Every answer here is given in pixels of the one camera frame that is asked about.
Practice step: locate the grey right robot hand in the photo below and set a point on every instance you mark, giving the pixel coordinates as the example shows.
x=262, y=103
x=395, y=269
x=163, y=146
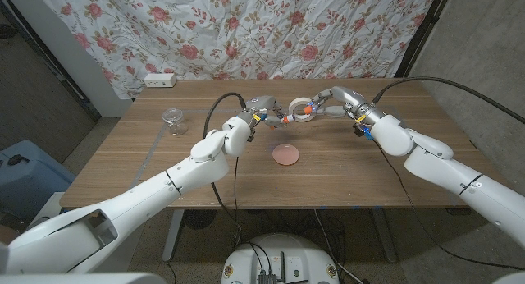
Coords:
x=346, y=99

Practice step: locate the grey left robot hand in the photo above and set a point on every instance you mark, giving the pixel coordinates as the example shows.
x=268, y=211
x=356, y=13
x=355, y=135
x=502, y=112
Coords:
x=264, y=105

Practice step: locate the orange white glue stick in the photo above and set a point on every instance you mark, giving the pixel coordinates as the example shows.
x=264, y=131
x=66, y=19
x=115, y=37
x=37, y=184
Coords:
x=288, y=119

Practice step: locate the orange glue stick cap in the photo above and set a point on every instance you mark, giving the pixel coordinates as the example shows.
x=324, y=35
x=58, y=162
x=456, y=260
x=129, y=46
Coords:
x=307, y=110

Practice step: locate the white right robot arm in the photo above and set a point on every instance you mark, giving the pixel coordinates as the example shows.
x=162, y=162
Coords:
x=439, y=165

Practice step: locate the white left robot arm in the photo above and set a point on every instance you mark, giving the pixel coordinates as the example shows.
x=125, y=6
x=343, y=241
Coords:
x=197, y=169

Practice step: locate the cream masking tape roll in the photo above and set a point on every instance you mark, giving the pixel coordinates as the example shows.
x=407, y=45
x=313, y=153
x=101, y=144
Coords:
x=297, y=117

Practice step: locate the small pink round plate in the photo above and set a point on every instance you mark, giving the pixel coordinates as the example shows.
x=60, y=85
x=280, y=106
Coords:
x=286, y=154

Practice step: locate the floral print backdrop cloth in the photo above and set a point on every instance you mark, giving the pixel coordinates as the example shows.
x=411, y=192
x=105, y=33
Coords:
x=246, y=29

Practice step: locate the clear glass jar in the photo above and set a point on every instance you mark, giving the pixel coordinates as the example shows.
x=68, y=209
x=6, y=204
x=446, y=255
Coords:
x=174, y=122

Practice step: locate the white power strip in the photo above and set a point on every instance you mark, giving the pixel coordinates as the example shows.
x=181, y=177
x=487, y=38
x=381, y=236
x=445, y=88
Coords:
x=160, y=80

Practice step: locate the black round floor fan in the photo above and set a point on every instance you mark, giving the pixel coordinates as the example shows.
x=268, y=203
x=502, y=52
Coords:
x=199, y=219

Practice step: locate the white robot torso base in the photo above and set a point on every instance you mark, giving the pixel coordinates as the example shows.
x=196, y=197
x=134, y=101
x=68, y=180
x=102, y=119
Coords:
x=287, y=251

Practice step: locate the grey table leg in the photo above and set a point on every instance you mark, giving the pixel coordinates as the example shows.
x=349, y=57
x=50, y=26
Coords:
x=385, y=243

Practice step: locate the white table leg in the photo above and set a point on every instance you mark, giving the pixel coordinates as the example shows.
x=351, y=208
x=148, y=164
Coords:
x=172, y=239

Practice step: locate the blue plastic bin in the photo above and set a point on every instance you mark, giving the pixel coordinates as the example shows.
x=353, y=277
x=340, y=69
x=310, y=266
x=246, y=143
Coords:
x=37, y=173

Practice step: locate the person in brown clothing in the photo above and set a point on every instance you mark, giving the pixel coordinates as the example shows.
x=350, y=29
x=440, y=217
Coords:
x=7, y=234

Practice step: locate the black backdrop frame post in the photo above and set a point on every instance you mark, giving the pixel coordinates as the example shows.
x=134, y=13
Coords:
x=422, y=33
x=71, y=89

